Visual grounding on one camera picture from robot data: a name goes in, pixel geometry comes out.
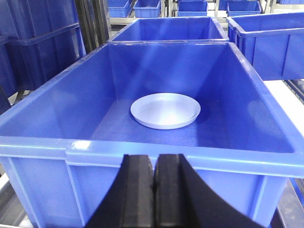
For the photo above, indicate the stacked blue bins left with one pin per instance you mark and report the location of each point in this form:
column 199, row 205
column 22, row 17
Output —
column 38, row 40

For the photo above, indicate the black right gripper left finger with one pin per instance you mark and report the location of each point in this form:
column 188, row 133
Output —
column 129, row 201

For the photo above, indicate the large blue bin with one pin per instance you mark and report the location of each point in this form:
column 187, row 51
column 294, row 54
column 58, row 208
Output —
column 62, row 146

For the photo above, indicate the light blue round tray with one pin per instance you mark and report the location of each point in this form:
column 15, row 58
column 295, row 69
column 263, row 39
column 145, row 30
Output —
column 165, row 111

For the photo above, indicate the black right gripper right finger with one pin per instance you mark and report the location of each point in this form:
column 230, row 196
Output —
column 184, row 200

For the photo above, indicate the blue bin right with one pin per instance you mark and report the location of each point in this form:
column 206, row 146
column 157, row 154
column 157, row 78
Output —
column 272, row 43

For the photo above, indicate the blue bin behind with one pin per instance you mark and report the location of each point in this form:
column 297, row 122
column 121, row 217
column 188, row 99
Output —
column 199, row 29

